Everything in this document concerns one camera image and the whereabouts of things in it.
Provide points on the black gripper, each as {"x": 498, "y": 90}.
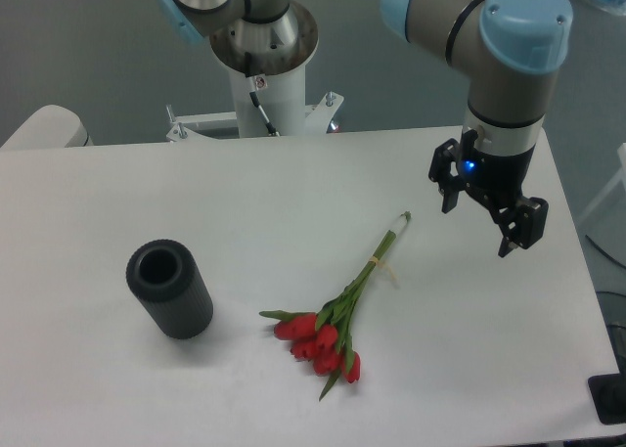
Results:
{"x": 495, "y": 182}

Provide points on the red tulip bouquet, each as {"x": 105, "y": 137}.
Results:
{"x": 324, "y": 337}

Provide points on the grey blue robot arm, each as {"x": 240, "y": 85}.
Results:
{"x": 510, "y": 50}

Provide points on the black device at table edge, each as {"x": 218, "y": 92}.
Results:
{"x": 608, "y": 393}

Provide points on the black ribbed cylindrical vase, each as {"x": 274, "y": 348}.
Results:
{"x": 164, "y": 277}

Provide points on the white chair armrest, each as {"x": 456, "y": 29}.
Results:
{"x": 50, "y": 127}

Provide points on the white frame at right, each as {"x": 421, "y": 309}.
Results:
{"x": 607, "y": 194}

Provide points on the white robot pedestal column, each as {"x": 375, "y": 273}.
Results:
{"x": 266, "y": 65}

